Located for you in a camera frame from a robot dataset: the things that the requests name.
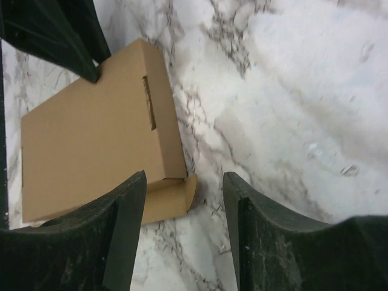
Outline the brown cardboard box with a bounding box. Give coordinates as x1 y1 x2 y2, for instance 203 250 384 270
21 39 198 224

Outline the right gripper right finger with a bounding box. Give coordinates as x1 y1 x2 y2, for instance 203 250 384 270
222 172 387 290

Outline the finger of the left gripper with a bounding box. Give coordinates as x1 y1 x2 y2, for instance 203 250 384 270
1 0 111 83

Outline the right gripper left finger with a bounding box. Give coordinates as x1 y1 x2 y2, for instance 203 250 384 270
1 171 147 290

